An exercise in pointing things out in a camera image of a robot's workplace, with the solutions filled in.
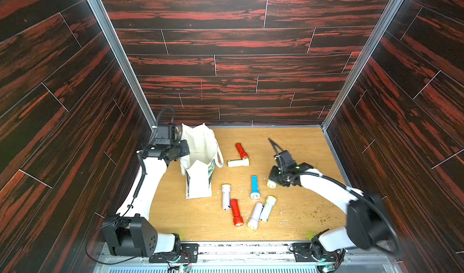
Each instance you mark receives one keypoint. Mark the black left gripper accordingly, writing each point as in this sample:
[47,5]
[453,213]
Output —
[184,151]

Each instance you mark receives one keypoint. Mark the pale green flashlight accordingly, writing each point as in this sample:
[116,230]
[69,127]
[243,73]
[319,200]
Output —
[271,184]
[267,209]

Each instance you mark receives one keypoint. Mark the white printed tote bag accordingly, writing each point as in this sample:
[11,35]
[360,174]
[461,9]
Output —
[199,165]

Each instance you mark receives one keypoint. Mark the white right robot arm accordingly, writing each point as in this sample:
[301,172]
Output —
[367,222]

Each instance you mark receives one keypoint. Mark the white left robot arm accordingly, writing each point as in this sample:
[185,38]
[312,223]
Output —
[128,233]

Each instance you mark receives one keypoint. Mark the blue flashlight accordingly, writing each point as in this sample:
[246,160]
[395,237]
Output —
[255,193]

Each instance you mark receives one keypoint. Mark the cream flashlight lying sideways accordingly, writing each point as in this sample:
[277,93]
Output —
[239,163]

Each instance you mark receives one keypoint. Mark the red flashlight near bag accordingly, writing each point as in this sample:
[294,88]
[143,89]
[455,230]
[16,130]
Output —
[241,151]

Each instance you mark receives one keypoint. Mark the lavender white flashlight front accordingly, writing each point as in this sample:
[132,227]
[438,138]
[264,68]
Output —
[253,221]

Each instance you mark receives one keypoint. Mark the red flashlight front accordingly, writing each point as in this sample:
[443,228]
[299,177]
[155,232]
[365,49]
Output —
[237,217]

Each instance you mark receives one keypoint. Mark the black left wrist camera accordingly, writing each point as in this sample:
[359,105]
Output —
[167,135]

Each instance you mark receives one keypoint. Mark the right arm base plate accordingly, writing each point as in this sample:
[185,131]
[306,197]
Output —
[307,252]

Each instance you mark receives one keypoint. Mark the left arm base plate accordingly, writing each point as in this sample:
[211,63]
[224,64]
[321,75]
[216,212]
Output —
[182,253]

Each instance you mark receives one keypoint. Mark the aluminium front rail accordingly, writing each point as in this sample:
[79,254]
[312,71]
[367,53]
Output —
[222,257]

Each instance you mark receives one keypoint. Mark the aluminium corner post left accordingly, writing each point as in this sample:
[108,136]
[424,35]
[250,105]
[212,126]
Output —
[102,17]

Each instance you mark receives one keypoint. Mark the aluminium corner post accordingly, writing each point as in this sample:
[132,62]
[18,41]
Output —
[380,28]
[102,17]

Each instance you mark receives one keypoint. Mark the aluminium corner post right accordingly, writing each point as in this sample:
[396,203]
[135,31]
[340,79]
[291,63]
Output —
[380,28]

